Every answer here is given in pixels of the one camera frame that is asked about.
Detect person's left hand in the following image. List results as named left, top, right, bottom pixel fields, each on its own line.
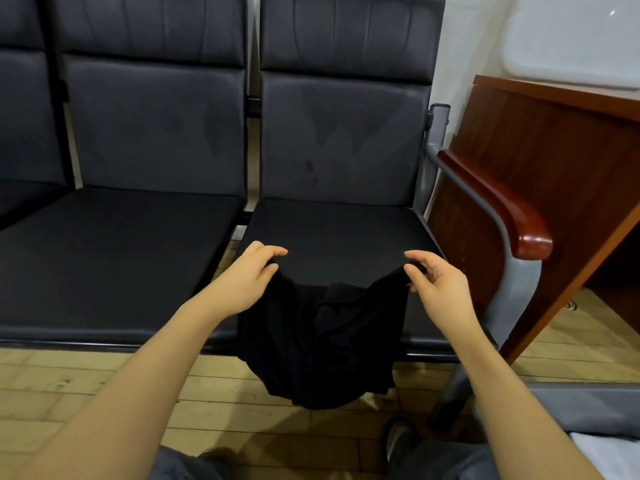
left=203, top=241, right=290, bottom=321

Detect person's right hand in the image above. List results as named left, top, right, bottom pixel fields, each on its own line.
left=403, top=249, right=480, bottom=338

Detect black t-shirt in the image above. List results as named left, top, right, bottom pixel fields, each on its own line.
left=236, top=263, right=413, bottom=412

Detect grey plastic storage bin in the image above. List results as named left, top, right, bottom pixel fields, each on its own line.
left=528, top=381, right=640, bottom=480

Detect white t-shirt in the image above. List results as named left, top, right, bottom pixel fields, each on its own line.
left=568, top=431, right=640, bottom=480

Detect white plastic tray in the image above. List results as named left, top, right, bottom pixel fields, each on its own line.
left=500, top=0, right=640, bottom=92

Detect person's right forearm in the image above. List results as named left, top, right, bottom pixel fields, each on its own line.
left=445, top=319, right=606, bottom=480

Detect person's left forearm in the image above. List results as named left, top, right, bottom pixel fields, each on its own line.
left=15, top=295, right=236, bottom=480

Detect person's black shoe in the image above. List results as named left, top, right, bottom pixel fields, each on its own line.
left=383, top=417, right=421, bottom=468

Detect person's blue jeans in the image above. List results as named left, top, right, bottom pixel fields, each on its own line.
left=145, top=435, right=501, bottom=480

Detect brown wooden bench armrest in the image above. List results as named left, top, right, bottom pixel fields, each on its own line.
left=437, top=147, right=555, bottom=262

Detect brown wooden desk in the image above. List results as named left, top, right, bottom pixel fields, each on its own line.
left=426, top=75, right=640, bottom=366

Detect black leather bench seat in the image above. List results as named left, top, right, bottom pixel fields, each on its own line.
left=0, top=0, right=73, bottom=232
left=0, top=0, right=251, bottom=351
left=205, top=0, right=461, bottom=362

